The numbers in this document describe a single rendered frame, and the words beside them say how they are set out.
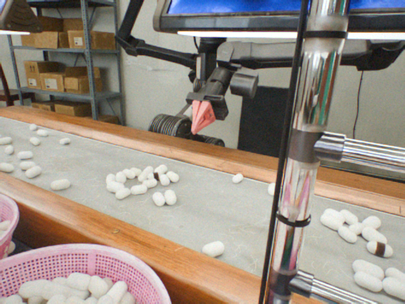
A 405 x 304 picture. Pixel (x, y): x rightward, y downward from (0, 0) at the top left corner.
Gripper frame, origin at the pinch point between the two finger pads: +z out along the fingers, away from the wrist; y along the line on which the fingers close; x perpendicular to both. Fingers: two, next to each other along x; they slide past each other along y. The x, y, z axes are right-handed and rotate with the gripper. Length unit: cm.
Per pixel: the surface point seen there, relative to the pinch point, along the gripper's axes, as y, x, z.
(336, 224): 34.1, -0.8, 13.9
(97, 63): -223, 107, -133
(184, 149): -5.1, 7.7, 1.7
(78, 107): -221, 120, -80
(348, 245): 36.3, -1.2, 16.8
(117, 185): -5.6, -7.3, 21.0
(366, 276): 38.2, -7.8, 22.2
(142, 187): -1.2, -5.4, 19.4
